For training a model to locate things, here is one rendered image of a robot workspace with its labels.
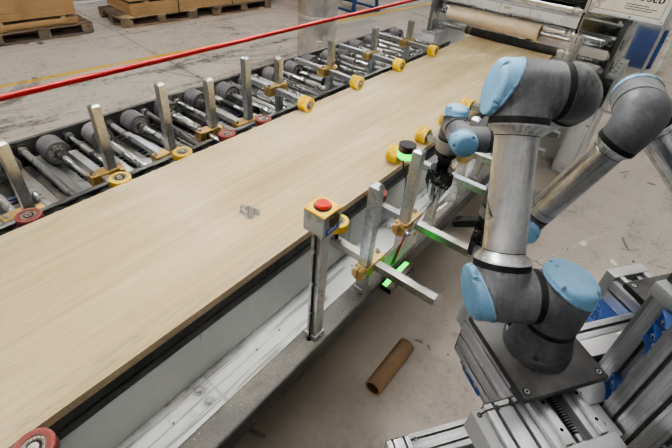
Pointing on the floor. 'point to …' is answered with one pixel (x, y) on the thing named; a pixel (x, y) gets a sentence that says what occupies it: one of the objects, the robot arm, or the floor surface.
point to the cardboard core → (389, 366)
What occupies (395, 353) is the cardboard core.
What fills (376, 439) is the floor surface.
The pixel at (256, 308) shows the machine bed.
